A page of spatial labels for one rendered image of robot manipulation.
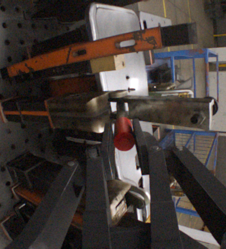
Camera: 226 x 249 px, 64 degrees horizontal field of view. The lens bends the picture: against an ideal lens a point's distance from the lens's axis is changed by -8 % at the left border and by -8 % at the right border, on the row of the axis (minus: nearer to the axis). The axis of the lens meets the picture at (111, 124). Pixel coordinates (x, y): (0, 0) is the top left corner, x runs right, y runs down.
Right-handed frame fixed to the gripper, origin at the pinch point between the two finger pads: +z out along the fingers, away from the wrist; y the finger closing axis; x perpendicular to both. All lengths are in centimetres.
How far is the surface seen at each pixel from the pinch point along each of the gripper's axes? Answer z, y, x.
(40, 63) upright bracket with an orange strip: 22.3, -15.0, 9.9
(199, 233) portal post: 266, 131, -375
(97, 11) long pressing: 23.8, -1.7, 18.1
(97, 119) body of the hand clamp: 11.5, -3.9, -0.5
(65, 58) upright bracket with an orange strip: 18.1, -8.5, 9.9
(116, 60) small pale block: 15.2, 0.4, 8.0
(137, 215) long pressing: 26.6, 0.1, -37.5
